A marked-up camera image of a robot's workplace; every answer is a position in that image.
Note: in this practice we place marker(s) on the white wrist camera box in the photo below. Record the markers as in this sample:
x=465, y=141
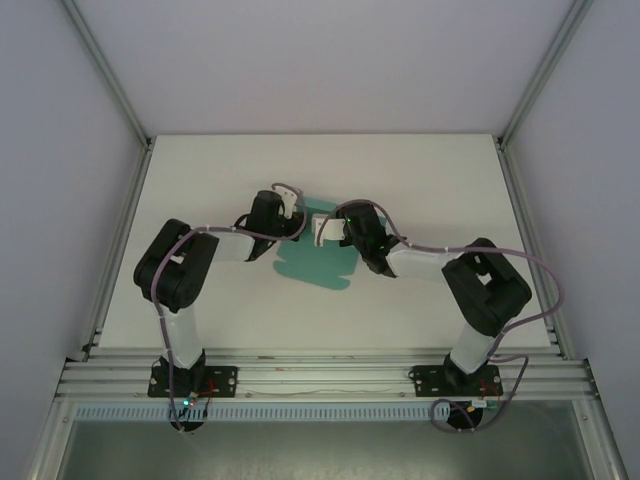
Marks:
x=289, y=202
x=327, y=231

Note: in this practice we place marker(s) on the teal paper box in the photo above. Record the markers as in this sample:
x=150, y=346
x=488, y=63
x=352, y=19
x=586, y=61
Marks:
x=320, y=265

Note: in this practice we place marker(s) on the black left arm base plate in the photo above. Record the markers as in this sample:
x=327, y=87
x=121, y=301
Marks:
x=225, y=380

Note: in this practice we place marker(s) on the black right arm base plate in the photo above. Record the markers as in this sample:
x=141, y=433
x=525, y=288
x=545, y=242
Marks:
x=425, y=381

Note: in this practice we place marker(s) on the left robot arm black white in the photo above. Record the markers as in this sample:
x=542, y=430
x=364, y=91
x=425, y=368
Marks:
x=175, y=270

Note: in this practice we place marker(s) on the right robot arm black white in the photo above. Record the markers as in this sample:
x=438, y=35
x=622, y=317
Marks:
x=487, y=285

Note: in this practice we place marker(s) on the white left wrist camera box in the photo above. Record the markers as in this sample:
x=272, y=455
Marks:
x=289, y=202

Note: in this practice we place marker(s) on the aluminium mounting rail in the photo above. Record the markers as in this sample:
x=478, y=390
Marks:
x=325, y=370

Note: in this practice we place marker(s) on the small circuit board white label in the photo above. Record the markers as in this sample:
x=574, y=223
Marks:
x=485, y=403

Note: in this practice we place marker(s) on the small circuit board green light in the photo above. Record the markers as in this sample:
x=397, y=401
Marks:
x=188, y=401

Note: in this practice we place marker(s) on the aluminium table side rail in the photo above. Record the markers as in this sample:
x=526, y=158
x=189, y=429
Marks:
x=520, y=200
x=127, y=210

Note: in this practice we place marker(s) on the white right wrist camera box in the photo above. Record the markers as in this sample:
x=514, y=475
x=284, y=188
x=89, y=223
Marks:
x=327, y=231

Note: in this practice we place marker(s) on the aluminium frame post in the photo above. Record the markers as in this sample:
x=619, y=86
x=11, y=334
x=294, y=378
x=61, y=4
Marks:
x=107, y=75
x=542, y=75

